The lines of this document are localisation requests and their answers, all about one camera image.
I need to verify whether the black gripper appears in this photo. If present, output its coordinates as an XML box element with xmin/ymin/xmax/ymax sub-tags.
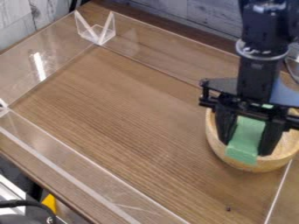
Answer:
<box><xmin>199</xmin><ymin>58</ymin><xmax>299</xmax><ymax>156</ymax></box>

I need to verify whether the green rectangular block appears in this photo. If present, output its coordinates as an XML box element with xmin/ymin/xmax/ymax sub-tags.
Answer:
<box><xmin>226</xmin><ymin>115</ymin><xmax>266</xmax><ymax>165</ymax></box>

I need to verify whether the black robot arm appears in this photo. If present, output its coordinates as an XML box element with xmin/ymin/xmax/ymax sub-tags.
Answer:
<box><xmin>199</xmin><ymin>0</ymin><xmax>299</xmax><ymax>157</ymax></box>

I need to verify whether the brown wooden bowl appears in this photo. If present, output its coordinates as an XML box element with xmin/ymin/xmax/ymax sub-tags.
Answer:
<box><xmin>206</xmin><ymin>108</ymin><xmax>299</xmax><ymax>172</ymax></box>

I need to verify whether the yellow label plate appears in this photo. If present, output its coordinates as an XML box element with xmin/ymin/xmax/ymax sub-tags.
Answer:
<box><xmin>42</xmin><ymin>193</ymin><xmax>58</xmax><ymax>214</ymax></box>

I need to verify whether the clear acrylic wall enclosure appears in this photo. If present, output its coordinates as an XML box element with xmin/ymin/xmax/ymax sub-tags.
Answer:
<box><xmin>0</xmin><ymin>9</ymin><xmax>299</xmax><ymax>224</ymax></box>

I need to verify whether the black cable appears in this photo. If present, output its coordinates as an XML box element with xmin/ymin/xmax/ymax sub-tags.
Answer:
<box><xmin>0</xmin><ymin>199</ymin><xmax>61</xmax><ymax>224</ymax></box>

